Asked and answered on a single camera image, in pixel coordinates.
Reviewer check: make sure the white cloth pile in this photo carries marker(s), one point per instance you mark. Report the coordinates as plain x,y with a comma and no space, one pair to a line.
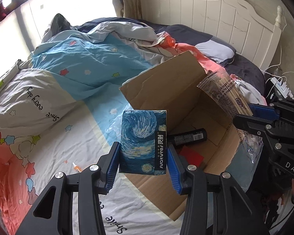
250,93

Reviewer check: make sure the brown cardboard box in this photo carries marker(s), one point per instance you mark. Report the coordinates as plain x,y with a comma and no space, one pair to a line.
166,90

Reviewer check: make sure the orange glue tube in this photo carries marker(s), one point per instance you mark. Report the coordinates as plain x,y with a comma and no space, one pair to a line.
76,167

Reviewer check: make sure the red square box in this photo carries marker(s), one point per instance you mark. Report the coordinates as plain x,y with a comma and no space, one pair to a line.
191,155

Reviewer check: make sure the cream carved headboard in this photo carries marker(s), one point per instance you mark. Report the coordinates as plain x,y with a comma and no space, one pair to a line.
198,12

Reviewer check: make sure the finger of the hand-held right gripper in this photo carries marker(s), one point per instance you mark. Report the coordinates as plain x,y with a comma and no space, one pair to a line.
262,111
252,124

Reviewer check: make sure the dark blue spray can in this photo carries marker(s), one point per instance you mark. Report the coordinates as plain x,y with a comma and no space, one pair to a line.
188,137

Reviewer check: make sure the white and purple pillow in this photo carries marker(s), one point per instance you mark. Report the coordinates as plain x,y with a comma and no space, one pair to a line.
215,50

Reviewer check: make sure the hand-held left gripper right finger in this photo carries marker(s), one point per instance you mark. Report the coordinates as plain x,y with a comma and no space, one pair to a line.
176,173

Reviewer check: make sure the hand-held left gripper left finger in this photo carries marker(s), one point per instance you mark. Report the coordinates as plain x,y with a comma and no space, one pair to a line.
112,169

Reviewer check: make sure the blue swirl print tissue pack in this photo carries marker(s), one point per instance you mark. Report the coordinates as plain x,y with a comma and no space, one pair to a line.
139,142

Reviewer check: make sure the bag of wooden chopsticks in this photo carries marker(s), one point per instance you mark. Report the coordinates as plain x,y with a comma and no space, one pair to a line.
223,90

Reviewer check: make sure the dark blue blanket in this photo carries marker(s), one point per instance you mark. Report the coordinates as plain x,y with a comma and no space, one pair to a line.
245,71

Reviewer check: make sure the star print bedsheet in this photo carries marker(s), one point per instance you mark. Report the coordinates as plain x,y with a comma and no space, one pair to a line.
63,139

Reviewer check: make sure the white power strip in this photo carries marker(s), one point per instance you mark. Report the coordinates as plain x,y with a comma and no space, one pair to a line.
281,87

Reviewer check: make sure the grey pillow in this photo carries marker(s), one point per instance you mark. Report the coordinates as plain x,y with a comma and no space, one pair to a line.
60,23

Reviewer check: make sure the star print duvet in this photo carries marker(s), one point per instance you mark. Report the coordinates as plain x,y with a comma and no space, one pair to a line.
63,53

